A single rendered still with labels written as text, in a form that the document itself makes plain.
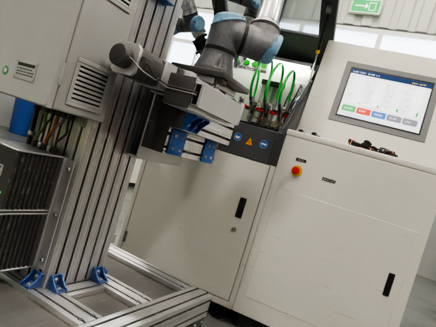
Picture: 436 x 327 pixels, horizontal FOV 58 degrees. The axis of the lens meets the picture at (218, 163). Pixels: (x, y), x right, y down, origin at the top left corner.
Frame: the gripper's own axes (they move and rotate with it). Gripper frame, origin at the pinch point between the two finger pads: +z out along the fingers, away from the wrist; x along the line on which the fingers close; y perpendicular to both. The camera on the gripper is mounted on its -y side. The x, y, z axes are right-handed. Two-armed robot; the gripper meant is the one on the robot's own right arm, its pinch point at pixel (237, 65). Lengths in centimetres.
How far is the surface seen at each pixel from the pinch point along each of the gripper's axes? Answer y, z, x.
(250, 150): 6.9, 40.1, 22.4
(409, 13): -400, -215, 69
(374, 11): -400, -211, 23
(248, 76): -47.1, -5.7, -8.7
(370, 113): -20, 4, 69
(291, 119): -2.7, 19.1, 35.0
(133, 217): 7, 92, -28
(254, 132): 6.9, 31.2, 21.6
